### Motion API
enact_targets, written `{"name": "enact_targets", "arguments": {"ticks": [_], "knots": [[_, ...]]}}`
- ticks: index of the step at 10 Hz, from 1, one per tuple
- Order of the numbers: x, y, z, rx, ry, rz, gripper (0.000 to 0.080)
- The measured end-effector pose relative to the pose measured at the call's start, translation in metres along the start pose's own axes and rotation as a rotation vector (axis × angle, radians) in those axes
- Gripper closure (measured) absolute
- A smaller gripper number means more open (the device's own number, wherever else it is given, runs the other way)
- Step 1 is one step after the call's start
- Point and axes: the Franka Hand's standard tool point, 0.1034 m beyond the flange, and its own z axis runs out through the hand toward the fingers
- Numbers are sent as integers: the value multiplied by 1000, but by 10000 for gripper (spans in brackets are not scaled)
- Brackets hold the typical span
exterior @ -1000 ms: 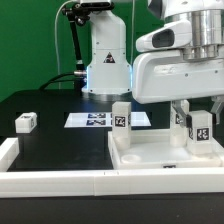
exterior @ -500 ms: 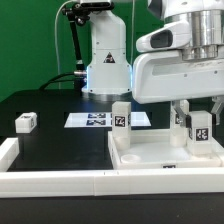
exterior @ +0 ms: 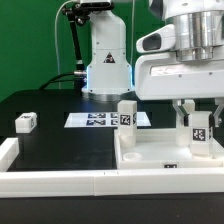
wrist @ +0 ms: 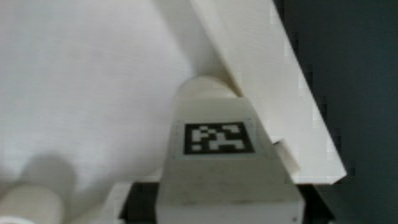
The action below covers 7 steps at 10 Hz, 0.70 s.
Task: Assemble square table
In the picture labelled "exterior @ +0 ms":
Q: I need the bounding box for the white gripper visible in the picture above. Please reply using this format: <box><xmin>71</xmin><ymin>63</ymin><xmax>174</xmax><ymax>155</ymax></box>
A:
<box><xmin>135</xmin><ymin>49</ymin><xmax>224</xmax><ymax>127</ymax></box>

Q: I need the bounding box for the white square tabletop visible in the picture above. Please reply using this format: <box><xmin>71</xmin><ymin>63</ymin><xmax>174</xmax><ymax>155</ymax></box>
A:
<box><xmin>114</xmin><ymin>129</ymin><xmax>224</xmax><ymax>169</ymax></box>

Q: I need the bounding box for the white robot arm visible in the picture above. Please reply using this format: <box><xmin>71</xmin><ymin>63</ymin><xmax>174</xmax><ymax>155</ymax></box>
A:
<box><xmin>63</xmin><ymin>0</ymin><xmax>224</xmax><ymax>102</ymax></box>

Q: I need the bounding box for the white fiducial marker sheet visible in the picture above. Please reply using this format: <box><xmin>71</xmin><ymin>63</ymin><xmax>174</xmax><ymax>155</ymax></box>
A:
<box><xmin>64</xmin><ymin>111</ymin><xmax>152</xmax><ymax>128</ymax></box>

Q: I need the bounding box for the white U-shaped obstacle fence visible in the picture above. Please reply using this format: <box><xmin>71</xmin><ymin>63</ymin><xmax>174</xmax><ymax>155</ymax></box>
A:
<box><xmin>0</xmin><ymin>138</ymin><xmax>224</xmax><ymax>198</ymax></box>

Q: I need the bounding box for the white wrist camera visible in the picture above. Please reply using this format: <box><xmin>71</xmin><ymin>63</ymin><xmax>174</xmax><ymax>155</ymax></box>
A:
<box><xmin>136</xmin><ymin>24</ymin><xmax>176</xmax><ymax>53</ymax></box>

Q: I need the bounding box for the black cable bundle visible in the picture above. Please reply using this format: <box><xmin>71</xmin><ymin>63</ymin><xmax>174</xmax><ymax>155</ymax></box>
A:
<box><xmin>39</xmin><ymin>6</ymin><xmax>88</xmax><ymax>91</ymax></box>

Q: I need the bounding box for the grey thin cable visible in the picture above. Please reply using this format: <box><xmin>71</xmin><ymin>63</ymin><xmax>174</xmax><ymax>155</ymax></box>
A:
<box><xmin>54</xmin><ymin>0</ymin><xmax>77</xmax><ymax>90</ymax></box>

